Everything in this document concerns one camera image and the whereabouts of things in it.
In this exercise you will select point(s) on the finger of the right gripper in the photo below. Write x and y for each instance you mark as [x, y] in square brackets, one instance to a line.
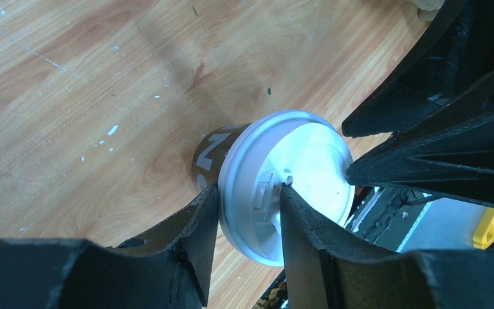
[456, 50]
[448, 154]

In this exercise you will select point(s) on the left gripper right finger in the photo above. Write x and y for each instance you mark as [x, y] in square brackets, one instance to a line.
[327, 266]

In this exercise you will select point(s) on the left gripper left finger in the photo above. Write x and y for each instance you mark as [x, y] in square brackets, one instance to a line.
[174, 258]

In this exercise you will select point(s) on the cardboard cup carrier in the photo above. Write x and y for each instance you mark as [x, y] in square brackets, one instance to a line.
[428, 9]

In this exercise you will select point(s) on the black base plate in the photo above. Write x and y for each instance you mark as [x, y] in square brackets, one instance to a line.
[384, 217]

